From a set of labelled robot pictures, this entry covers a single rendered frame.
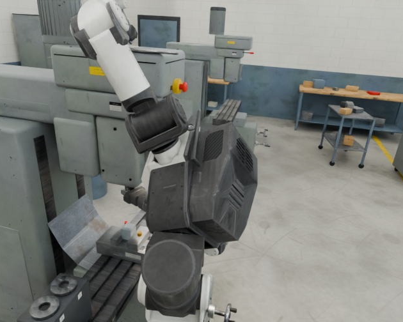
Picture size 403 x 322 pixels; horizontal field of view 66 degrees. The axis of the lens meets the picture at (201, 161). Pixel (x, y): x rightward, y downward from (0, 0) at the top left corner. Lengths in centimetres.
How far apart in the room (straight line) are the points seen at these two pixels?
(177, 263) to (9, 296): 155
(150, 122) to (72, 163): 71
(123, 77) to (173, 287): 51
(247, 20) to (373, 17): 256
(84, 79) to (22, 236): 84
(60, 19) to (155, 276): 104
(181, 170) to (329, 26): 703
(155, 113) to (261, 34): 695
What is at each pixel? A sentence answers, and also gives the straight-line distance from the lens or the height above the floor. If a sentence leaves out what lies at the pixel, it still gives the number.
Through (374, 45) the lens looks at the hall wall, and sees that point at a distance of 785.
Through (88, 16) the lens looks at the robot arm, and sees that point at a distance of 89.
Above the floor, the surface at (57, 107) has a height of 164.
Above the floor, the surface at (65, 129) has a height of 155.
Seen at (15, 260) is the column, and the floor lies 86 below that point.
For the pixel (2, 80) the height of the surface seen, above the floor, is 173.
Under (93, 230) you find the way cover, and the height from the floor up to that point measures 91.
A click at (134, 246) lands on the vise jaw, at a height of 100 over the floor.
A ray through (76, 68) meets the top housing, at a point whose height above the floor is 181.
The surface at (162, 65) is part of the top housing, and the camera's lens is 115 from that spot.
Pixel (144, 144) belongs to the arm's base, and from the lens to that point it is 85.
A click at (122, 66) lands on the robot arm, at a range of 83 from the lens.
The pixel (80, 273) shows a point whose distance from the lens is 177.
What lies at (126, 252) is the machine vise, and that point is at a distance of 162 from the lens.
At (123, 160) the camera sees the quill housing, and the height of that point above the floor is 144.
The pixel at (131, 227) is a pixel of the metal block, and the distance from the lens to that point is 161.
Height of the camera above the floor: 199
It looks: 24 degrees down
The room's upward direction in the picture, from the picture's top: 3 degrees clockwise
